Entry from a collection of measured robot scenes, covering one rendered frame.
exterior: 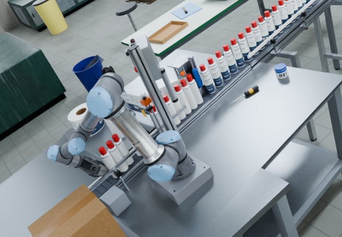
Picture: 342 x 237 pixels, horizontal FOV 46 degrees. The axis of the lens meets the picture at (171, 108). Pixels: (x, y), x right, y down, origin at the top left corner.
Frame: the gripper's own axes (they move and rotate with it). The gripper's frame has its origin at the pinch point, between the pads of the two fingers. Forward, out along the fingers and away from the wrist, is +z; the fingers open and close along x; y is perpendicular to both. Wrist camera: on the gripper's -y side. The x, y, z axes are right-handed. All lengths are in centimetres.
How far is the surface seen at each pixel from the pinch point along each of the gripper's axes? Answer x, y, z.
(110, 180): 3.6, 0.6, 4.2
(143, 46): -65, -14, -25
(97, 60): -89, 272, 112
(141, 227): 13.4, -37.0, 4.3
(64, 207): 17.2, -24.3, -31.3
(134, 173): -5.6, -5.1, 12.8
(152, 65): -59, -17, -17
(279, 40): -126, -5, 80
